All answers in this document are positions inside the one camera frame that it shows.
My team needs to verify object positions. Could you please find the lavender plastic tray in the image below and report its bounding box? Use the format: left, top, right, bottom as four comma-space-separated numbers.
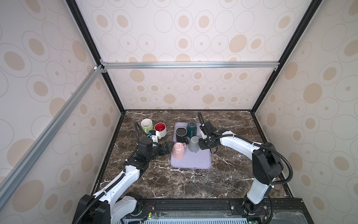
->
170, 122, 211, 170

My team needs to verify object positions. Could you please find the right black frame post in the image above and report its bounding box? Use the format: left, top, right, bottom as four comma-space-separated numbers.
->
251, 0, 323, 115

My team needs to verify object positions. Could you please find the white mug red inside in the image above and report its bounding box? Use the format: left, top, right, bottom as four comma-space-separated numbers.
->
154, 123, 167, 139

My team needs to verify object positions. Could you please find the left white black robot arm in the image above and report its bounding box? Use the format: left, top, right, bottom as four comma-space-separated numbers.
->
72, 122, 174, 224

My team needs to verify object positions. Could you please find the left diagonal aluminium rail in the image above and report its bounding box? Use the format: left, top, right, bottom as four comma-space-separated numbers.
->
1, 64, 104, 210

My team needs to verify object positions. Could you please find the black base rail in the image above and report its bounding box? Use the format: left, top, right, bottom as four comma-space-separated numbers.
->
72, 198, 315, 224

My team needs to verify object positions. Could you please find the horizontal aluminium rail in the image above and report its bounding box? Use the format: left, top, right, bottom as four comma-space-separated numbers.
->
102, 61, 280, 70

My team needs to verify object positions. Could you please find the light green mug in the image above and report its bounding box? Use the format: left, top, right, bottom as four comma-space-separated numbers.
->
140, 118, 154, 133

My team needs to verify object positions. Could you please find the black frame post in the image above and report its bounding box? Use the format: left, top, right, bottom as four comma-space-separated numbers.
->
251, 0, 323, 115
66, 0, 125, 113

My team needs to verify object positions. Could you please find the left black frame post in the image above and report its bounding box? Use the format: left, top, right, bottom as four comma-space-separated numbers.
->
66, 0, 125, 113

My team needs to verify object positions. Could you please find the dark green mug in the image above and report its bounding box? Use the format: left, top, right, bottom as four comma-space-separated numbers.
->
186, 122, 197, 138

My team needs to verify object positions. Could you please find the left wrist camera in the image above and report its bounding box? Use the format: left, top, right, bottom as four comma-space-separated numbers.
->
148, 129, 161, 143

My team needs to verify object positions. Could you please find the grey mug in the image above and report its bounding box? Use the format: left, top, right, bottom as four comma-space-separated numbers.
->
188, 136, 200, 153

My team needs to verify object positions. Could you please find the pink faceted mug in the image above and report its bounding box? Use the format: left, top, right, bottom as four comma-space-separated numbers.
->
172, 142, 186, 160

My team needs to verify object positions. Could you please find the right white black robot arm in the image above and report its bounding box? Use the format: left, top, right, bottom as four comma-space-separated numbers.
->
198, 112, 293, 215

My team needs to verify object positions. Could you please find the black mug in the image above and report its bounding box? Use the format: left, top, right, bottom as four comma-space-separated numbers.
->
175, 127, 189, 145

